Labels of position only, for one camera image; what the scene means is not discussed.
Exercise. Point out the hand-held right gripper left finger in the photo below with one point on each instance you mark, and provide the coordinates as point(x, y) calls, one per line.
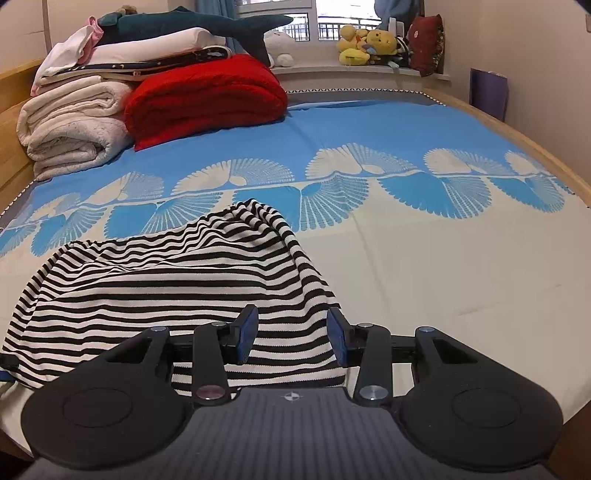
point(245, 336)

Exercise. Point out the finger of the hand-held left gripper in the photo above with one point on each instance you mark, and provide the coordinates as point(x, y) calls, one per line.
point(6, 369)

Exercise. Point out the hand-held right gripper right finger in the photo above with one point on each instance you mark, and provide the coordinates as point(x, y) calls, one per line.
point(339, 342)

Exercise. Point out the black white striped hoodie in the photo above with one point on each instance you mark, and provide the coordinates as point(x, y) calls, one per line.
point(152, 281)

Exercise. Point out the blue white patterned bed sheet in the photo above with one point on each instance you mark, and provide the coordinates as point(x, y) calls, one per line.
point(392, 221)

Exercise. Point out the red folded blanket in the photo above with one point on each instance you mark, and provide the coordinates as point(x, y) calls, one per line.
point(207, 97)

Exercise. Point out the white folded blanket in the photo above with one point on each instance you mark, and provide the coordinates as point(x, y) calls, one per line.
point(69, 124)

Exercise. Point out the white window sill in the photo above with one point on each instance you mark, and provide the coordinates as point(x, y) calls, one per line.
point(351, 74)

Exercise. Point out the navy patterned folded quilt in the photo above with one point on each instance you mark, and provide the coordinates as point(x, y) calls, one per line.
point(152, 62)

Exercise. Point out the purple board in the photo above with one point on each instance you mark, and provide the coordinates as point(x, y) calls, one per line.
point(489, 92)

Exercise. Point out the white seal plush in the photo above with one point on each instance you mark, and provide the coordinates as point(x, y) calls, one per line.
point(279, 46)

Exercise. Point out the yellow duck plush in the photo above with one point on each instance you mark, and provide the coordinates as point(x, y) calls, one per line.
point(351, 46)

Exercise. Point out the striped plush toy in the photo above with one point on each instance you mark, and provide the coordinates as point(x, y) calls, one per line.
point(402, 51)

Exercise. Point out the yellow bear plush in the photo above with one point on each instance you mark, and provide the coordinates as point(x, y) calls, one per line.
point(382, 42)

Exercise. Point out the dark red cushion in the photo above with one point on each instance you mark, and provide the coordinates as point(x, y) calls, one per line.
point(427, 44)

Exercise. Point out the dark teal shark plush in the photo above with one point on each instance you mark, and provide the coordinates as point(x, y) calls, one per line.
point(203, 23)

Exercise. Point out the window with railing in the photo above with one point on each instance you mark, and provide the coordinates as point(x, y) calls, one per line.
point(309, 21)

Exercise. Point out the pink white garment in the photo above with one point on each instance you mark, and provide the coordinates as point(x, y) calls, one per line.
point(69, 50)

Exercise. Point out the blue curtain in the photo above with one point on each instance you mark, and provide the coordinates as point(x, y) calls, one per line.
point(214, 9)

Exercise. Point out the blue hanging cloth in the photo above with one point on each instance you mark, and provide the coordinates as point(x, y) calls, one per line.
point(399, 11)

